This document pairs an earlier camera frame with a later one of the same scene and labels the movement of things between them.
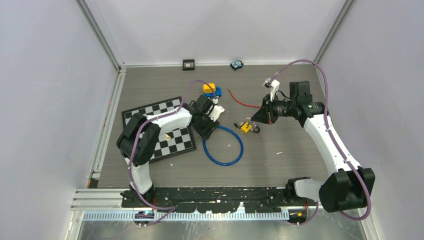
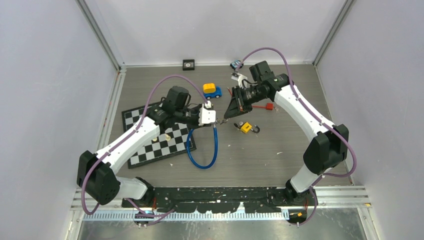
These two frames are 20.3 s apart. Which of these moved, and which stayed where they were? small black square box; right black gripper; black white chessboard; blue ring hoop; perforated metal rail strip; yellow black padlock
Moved: blue ring hoop; right black gripper
Stayed: black white chessboard; small black square box; yellow black padlock; perforated metal rail strip
